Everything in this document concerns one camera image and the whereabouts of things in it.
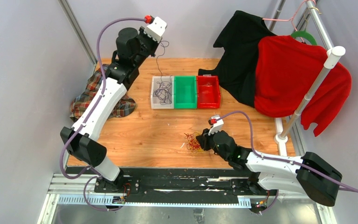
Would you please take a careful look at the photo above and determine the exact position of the red yellow cable bundle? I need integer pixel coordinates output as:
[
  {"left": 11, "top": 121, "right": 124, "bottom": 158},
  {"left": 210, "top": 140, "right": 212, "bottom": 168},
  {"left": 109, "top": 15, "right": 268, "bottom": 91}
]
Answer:
[{"left": 183, "top": 132, "right": 205, "bottom": 154}]

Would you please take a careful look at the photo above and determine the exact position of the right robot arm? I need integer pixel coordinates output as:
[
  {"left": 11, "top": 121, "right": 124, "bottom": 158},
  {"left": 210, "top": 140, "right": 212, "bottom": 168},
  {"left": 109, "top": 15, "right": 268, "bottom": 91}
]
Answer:
[{"left": 196, "top": 129, "right": 342, "bottom": 207}]

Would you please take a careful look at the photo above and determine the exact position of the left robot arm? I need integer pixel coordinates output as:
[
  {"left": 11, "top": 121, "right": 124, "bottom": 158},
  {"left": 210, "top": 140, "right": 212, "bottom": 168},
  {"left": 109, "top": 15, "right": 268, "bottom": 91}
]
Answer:
[{"left": 60, "top": 25, "right": 166, "bottom": 193}]

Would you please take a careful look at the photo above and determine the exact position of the red plastic bin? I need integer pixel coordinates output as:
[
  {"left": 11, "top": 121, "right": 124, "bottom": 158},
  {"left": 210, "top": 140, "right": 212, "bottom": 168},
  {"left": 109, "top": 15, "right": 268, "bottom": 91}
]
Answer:
[{"left": 196, "top": 76, "right": 221, "bottom": 109}]

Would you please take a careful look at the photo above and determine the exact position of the green plastic bin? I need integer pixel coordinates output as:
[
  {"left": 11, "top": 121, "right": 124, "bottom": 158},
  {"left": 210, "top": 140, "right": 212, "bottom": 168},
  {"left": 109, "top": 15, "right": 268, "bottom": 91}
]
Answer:
[{"left": 174, "top": 76, "right": 197, "bottom": 109}]

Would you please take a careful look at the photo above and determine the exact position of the white plastic bin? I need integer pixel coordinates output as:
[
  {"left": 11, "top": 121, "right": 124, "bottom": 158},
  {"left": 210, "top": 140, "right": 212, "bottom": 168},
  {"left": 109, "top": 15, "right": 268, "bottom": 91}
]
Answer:
[{"left": 150, "top": 76, "right": 174, "bottom": 110}]

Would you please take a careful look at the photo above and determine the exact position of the black shirt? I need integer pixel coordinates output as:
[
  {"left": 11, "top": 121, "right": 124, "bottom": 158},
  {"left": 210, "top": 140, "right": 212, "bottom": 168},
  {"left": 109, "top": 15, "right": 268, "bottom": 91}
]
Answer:
[{"left": 198, "top": 10, "right": 275, "bottom": 107}]

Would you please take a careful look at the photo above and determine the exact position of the plaid flannel shirt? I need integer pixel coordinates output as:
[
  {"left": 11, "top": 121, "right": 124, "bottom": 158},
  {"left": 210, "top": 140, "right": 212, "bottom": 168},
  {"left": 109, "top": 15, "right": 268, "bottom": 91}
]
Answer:
[{"left": 69, "top": 68, "right": 137, "bottom": 122}]

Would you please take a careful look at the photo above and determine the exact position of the red sweater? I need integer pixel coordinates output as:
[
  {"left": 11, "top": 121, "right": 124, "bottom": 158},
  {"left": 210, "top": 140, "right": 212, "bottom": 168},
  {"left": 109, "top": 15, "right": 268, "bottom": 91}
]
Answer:
[{"left": 254, "top": 35, "right": 352, "bottom": 136}]

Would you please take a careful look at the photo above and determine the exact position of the green hanger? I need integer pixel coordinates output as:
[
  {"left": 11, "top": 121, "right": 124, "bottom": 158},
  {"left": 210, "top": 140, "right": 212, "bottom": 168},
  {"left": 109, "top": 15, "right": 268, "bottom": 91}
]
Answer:
[{"left": 290, "top": 30, "right": 318, "bottom": 46}]

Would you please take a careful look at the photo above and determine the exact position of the pink hanger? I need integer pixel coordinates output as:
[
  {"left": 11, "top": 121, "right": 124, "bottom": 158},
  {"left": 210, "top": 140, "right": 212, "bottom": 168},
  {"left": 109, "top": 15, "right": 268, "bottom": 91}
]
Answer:
[{"left": 262, "top": 0, "right": 322, "bottom": 43}]

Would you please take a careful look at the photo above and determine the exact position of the white clothes rack pole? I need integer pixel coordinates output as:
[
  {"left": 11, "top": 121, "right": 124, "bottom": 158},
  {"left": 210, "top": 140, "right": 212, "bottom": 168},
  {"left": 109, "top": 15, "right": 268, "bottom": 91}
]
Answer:
[{"left": 274, "top": 46, "right": 346, "bottom": 145}]

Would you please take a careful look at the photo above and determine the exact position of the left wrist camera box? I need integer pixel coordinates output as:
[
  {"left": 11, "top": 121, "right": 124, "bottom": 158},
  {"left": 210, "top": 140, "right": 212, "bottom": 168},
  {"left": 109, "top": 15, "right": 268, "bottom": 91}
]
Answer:
[{"left": 144, "top": 15, "right": 167, "bottom": 43}]

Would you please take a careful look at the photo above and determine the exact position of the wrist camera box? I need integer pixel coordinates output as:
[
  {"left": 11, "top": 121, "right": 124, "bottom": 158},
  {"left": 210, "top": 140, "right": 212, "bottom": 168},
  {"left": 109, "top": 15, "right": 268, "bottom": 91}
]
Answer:
[
  {"left": 144, "top": 15, "right": 167, "bottom": 43},
  {"left": 208, "top": 115, "right": 224, "bottom": 135}
]

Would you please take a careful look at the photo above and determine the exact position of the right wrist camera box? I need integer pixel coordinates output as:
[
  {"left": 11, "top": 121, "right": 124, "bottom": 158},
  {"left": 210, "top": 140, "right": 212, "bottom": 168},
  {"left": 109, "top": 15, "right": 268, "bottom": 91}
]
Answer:
[{"left": 208, "top": 115, "right": 224, "bottom": 135}]

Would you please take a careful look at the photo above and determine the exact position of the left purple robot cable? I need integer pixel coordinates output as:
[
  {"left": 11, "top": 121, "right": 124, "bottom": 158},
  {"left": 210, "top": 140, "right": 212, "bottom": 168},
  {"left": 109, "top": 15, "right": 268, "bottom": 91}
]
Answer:
[{"left": 58, "top": 14, "right": 154, "bottom": 212}]

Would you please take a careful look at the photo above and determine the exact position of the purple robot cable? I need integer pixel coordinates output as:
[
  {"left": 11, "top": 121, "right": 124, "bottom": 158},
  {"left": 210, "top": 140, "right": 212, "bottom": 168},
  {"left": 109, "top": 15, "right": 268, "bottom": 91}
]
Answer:
[
  {"left": 58, "top": 14, "right": 154, "bottom": 212},
  {"left": 213, "top": 111, "right": 358, "bottom": 215}
]

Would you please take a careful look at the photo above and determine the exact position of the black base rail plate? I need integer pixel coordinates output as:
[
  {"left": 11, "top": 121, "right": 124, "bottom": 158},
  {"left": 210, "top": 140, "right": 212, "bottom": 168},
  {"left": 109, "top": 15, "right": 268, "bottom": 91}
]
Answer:
[{"left": 94, "top": 168, "right": 276, "bottom": 204}]

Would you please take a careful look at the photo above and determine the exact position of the aluminium frame post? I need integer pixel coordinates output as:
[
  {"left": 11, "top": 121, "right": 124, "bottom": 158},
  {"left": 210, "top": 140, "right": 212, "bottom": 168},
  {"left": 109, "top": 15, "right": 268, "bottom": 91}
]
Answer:
[{"left": 58, "top": 0, "right": 97, "bottom": 67}]

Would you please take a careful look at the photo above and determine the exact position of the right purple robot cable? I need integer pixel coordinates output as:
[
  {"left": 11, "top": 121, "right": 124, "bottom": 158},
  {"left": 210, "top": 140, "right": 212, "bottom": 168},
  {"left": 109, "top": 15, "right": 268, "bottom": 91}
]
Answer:
[{"left": 213, "top": 111, "right": 358, "bottom": 215}]

